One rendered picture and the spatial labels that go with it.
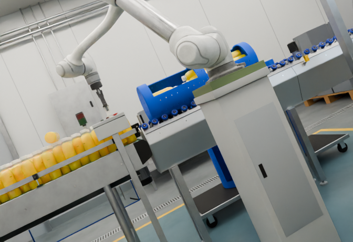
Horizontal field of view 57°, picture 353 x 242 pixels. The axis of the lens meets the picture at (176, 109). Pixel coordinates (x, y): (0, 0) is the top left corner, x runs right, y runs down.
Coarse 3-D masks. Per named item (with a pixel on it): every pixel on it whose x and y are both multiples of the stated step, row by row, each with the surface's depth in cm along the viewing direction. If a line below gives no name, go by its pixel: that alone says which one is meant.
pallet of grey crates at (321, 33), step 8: (328, 24) 507; (312, 32) 501; (320, 32) 504; (328, 32) 507; (304, 40) 511; (312, 40) 500; (320, 40) 503; (304, 48) 519; (352, 80) 463; (336, 88) 491; (344, 88) 477; (352, 88) 462; (320, 96) 530; (328, 96) 515; (352, 96) 467
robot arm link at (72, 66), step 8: (112, 8) 186; (120, 8) 186; (112, 16) 189; (104, 24) 191; (112, 24) 193; (96, 32) 190; (104, 32) 192; (88, 40) 189; (96, 40) 192; (80, 48) 189; (88, 48) 192; (72, 56) 190; (80, 56) 191; (64, 64) 188; (72, 64) 190; (80, 64) 193; (64, 72) 189; (72, 72) 192; (80, 72) 198
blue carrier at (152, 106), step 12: (240, 48) 250; (252, 48) 234; (240, 60) 230; (252, 60) 232; (180, 72) 242; (204, 72) 225; (144, 84) 225; (156, 84) 239; (168, 84) 244; (180, 84) 248; (192, 84) 222; (204, 84) 224; (144, 96) 216; (156, 96) 216; (168, 96) 218; (180, 96) 220; (192, 96) 224; (144, 108) 233; (156, 108) 217; (168, 108) 220; (180, 108) 226
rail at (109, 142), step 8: (120, 136) 203; (104, 144) 201; (88, 152) 199; (72, 160) 197; (48, 168) 194; (56, 168) 194; (32, 176) 191; (40, 176) 192; (16, 184) 189; (0, 192) 187
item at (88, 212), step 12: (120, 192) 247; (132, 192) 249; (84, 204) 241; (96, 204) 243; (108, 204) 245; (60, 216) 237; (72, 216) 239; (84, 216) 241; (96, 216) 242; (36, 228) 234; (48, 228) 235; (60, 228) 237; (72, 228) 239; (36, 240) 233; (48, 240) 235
